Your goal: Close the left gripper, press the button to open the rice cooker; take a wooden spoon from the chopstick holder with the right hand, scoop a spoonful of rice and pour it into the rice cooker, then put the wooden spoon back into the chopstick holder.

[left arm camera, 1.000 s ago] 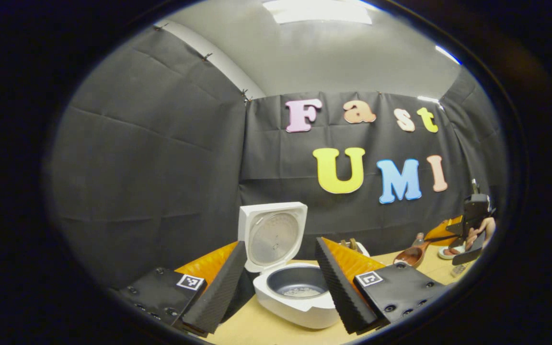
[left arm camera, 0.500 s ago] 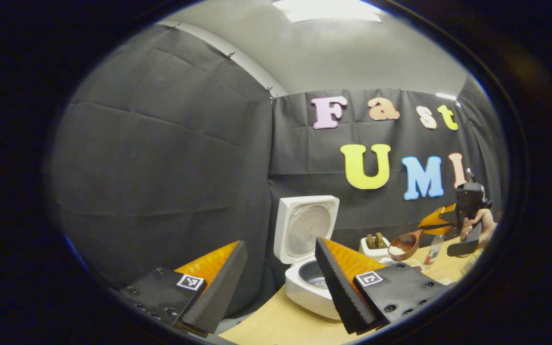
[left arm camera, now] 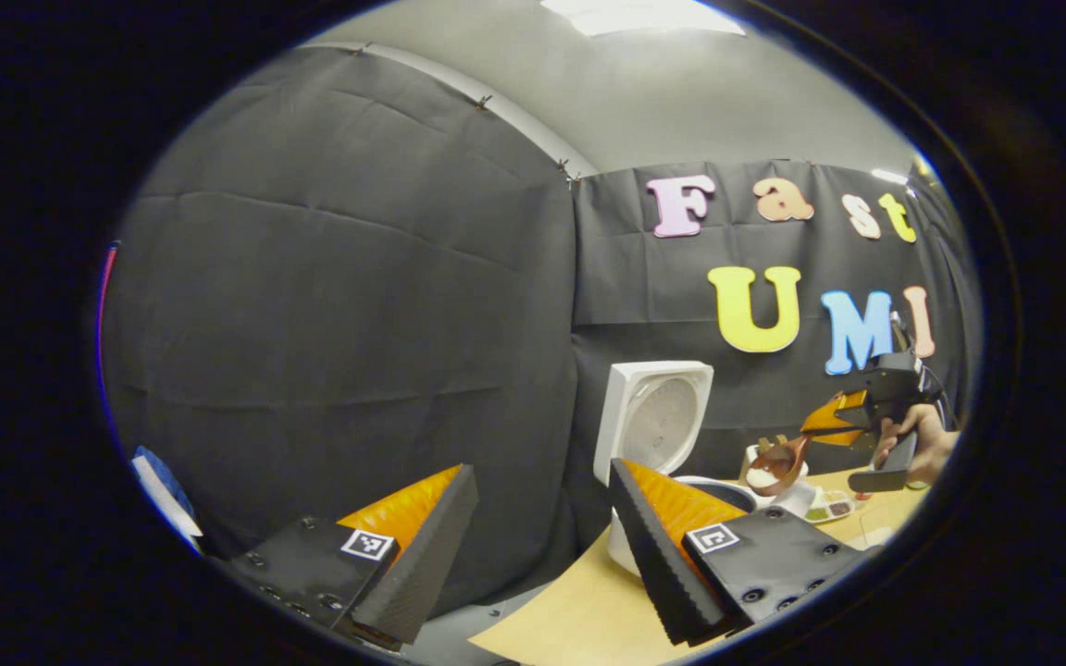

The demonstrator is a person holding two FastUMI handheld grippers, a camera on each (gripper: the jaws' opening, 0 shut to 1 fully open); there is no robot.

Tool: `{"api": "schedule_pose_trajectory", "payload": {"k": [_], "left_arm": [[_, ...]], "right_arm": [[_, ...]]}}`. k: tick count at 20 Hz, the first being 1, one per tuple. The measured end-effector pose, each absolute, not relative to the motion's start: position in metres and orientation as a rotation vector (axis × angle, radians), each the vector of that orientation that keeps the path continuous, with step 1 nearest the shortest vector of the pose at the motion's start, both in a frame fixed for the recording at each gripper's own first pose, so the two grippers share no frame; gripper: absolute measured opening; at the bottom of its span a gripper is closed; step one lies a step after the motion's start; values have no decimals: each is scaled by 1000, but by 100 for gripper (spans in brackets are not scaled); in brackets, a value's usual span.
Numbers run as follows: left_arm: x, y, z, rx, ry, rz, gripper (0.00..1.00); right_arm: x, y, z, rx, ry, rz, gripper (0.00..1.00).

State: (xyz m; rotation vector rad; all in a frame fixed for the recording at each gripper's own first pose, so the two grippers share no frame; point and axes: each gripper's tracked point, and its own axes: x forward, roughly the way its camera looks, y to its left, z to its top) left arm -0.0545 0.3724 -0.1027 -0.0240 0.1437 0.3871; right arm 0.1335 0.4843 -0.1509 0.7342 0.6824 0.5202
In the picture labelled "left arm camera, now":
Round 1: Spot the brown wooden spoon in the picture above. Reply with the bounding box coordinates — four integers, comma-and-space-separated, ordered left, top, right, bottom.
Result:
746, 435, 813, 498

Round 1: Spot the white toaster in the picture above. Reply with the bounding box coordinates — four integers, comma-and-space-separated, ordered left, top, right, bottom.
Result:
744, 444, 816, 519

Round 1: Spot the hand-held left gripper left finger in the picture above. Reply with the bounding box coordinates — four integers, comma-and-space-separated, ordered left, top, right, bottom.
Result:
232, 464, 479, 647

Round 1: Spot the blue and white cloth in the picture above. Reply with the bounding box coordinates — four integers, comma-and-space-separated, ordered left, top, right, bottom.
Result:
130, 447, 205, 549

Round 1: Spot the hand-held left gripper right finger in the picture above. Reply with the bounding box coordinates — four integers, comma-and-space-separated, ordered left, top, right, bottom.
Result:
609, 458, 867, 647

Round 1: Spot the large ceiling light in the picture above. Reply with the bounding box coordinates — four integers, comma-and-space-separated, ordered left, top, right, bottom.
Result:
542, 0, 747, 38

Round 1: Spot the white rice cooker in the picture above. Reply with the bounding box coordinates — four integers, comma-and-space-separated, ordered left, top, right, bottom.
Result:
593, 361, 761, 576

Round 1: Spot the white divided grain dish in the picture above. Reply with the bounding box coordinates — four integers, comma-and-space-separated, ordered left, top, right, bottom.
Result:
801, 490, 858, 525

